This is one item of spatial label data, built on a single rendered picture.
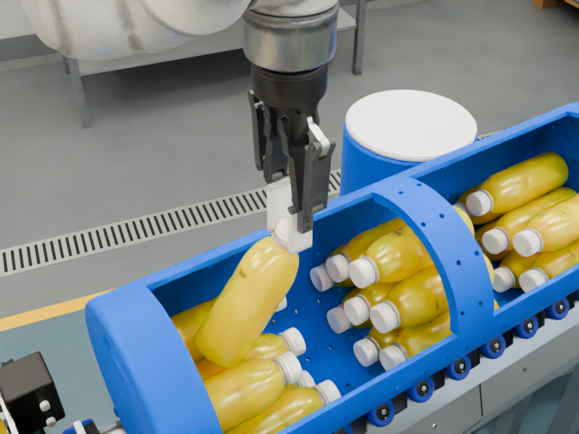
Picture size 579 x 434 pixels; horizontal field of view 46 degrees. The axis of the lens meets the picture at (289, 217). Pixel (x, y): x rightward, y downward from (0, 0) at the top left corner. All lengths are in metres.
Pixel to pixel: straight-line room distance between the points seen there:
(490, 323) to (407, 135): 0.57
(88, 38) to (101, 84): 3.44
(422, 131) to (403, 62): 2.63
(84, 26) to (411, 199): 0.57
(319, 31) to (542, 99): 3.29
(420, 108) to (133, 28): 1.11
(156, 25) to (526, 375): 0.93
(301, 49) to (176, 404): 0.38
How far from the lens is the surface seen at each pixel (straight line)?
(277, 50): 0.62
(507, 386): 1.21
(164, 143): 3.33
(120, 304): 0.80
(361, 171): 1.43
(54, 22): 0.48
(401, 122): 1.47
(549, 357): 1.27
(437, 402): 1.09
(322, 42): 0.63
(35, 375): 1.06
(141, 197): 3.00
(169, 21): 0.47
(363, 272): 0.92
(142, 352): 0.75
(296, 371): 0.87
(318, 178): 0.69
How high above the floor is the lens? 1.80
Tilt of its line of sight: 39 degrees down
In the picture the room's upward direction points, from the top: straight up
